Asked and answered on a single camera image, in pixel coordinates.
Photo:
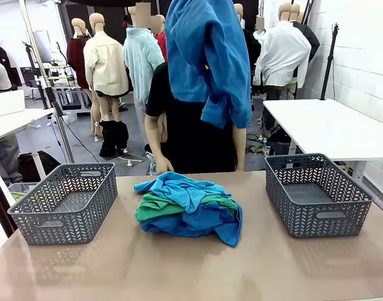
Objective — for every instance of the mannequin in pale blue sweater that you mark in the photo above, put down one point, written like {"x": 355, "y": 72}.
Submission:
{"x": 141, "y": 59}

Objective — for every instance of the dark blue polo shirt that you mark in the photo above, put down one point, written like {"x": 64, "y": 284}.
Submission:
{"x": 204, "y": 223}

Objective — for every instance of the thin black light stand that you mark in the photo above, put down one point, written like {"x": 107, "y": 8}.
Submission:
{"x": 31, "y": 62}

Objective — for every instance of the black duffel bag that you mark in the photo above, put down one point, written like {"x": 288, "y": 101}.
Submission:
{"x": 279, "y": 142}

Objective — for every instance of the mannequin in black jacket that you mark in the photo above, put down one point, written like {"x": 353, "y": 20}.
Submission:
{"x": 310, "y": 37}

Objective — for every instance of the clear plastic storage bin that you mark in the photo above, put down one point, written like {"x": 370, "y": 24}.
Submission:
{"x": 22, "y": 188}

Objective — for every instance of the medium blue terry garment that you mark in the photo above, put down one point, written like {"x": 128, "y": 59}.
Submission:
{"x": 204, "y": 47}

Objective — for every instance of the mannequin in red top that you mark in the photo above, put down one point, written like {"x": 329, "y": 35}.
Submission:
{"x": 161, "y": 40}

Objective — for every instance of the slanted metal pole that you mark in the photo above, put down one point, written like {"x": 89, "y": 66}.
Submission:
{"x": 47, "y": 84}

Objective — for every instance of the blue denim jeans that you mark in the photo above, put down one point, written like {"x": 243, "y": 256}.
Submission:
{"x": 154, "y": 164}

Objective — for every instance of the large white table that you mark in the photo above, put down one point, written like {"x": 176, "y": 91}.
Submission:
{"x": 329, "y": 128}

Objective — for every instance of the mannequin in cream jacket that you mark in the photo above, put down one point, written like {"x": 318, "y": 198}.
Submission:
{"x": 105, "y": 62}

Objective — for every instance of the mannequin in maroon top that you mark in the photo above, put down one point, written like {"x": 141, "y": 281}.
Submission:
{"x": 75, "y": 56}

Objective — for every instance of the white board panel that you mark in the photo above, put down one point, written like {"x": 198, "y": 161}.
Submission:
{"x": 42, "y": 47}

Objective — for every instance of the grey woven-pattern plastic basket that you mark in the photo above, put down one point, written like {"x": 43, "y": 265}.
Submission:
{"x": 320, "y": 224}
{"x": 66, "y": 225}

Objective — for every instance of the white side table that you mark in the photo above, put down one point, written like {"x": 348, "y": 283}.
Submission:
{"x": 15, "y": 122}

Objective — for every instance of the black trousers on mannequin legs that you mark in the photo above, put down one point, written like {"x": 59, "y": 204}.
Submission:
{"x": 114, "y": 138}

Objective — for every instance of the person in black t-shirt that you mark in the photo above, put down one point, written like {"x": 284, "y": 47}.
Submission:
{"x": 191, "y": 141}

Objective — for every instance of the person's right hand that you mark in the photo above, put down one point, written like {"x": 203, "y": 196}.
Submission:
{"x": 164, "y": 165}

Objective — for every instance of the mannequin in white shirt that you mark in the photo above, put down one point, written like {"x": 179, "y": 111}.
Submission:
{"x": 282, "y": 53}

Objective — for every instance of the background metal workbench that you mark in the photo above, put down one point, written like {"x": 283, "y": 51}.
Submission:
{"x": 66, "y": 91}

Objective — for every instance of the person's right forearm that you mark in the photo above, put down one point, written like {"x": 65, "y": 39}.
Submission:
{"x": 155, "y": 144}

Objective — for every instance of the black backpack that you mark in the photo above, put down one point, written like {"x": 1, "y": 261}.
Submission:
{"x": 37, "y": 166}

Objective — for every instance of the black tripod stand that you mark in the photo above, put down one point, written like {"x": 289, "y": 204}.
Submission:
{"x": 329, "y": 62}

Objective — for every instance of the green cotton garment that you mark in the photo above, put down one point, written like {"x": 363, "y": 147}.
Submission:
{"x": 154, "y": 209}

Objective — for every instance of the mannequin in black coat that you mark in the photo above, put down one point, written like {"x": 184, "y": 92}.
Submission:
{"x": 253, "y": 47}

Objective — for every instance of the person's left forearm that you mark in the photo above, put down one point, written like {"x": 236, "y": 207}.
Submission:
{"x": 240, "y": 155}

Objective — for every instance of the bystander in black clothes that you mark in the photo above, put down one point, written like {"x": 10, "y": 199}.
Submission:
{"x": 0, "y": 54}

